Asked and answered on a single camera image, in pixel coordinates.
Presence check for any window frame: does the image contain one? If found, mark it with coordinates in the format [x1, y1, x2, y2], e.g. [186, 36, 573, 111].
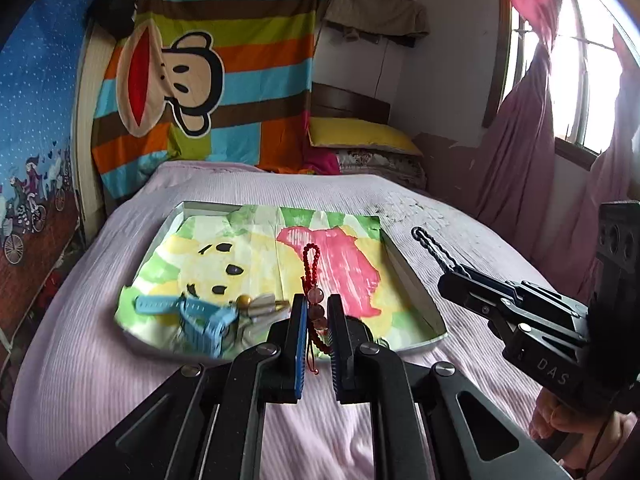
[486, 0, 639, 169]

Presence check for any right hand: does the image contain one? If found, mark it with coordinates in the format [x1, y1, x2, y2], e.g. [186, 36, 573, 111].
[528, 388, 639, 479]

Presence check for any blue fabric wardrobe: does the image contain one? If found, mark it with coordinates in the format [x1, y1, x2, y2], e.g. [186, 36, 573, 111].
[1, 0, 92, 356]

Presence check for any pink curtain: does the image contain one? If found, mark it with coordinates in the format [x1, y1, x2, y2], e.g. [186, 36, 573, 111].
[464, 0, 639, 302]

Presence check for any beige hair claw clip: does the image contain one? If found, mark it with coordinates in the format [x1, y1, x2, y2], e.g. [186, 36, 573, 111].
[235, 294, 291, 348]

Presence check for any black braided hair tie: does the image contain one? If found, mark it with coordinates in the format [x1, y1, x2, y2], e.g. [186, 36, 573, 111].
[410, 224, 471, 279]

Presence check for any red bead bracelet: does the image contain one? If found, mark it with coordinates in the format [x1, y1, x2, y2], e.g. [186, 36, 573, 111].
[300, 242, 334, 376]

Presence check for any grey cardboard tray box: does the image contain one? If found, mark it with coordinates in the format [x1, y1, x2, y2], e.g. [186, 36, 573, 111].
[114, 199, 448, 361]

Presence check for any yellow pillow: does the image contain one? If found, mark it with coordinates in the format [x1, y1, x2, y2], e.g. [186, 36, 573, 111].
[309, 117, 422, 156]

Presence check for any light blue smart watch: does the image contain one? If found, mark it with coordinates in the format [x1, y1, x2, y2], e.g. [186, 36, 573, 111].
[134, 294, 239, 359]

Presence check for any colourful cartoon cloth liner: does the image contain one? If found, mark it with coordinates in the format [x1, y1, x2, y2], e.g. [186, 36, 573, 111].
[116, 204, 435, 351]

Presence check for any striped monkey blanket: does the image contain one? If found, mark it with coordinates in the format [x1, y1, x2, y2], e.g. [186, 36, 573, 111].
[91, 0, 323, 200]

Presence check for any floral pillow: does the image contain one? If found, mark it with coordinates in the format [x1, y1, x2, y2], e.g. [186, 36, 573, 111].
[335, 150, 427, 191]

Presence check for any black hanging bag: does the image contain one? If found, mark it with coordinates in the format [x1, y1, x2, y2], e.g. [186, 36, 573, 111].
[87, 0, 138, 40]

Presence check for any dark wooden headboard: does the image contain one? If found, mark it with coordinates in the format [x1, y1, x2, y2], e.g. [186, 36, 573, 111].
[310, 82, 390, 125]

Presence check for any brown hanging cloth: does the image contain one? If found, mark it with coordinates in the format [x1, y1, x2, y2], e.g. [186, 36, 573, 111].
[321, 0, 431, 48]

